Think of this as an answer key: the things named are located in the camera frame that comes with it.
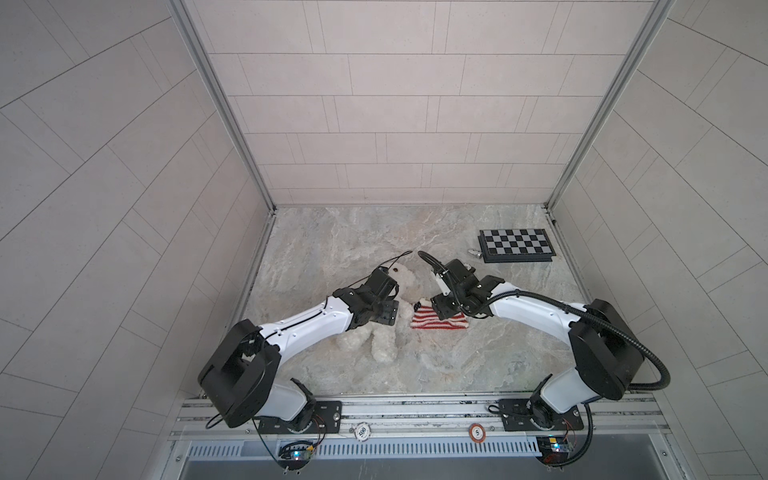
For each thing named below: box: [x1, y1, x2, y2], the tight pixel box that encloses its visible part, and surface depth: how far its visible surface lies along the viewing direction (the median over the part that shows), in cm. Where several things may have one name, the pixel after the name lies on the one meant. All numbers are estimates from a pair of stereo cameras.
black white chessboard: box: [477, 228, 557, 263], surface depth 104 cm
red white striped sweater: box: [410, 305, 469, 330], surface depth 88 cm
